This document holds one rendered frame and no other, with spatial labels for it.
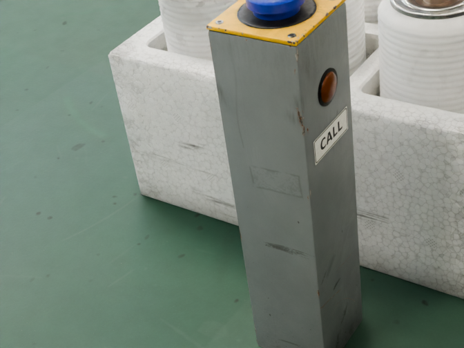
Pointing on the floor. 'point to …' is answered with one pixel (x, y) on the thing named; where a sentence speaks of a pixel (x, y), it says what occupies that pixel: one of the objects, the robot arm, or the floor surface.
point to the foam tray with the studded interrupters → (183, 113)
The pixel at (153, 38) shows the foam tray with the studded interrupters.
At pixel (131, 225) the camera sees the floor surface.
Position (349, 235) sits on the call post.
